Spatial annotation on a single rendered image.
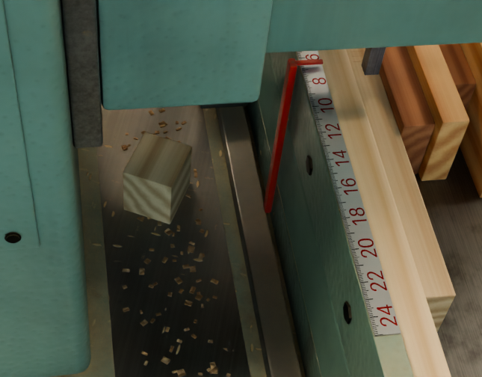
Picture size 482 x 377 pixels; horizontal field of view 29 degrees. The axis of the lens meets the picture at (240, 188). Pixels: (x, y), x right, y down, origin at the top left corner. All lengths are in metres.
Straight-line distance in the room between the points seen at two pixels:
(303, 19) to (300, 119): 0.10
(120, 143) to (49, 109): 0.32
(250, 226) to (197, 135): 0.10
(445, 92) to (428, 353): 0.17
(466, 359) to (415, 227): 0.08
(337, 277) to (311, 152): 0.08
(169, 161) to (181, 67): 0.21
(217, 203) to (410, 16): 0.24
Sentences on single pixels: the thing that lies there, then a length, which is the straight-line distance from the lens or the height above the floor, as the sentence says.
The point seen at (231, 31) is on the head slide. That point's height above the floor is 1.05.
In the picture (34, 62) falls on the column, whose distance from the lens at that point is 0.38.
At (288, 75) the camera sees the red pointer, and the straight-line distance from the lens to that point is 0.56.
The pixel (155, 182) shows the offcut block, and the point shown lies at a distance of 0.64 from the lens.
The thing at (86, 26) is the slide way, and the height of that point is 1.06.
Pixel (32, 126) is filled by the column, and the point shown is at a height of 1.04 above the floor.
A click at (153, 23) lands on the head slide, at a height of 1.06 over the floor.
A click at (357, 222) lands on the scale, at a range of 0.49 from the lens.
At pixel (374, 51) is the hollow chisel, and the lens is 0.56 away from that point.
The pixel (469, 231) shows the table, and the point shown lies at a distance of 0.58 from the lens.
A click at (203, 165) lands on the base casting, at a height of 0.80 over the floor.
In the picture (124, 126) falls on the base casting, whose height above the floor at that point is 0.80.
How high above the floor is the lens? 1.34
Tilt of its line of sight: 51 degrees down
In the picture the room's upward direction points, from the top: 8 degrees clockwise
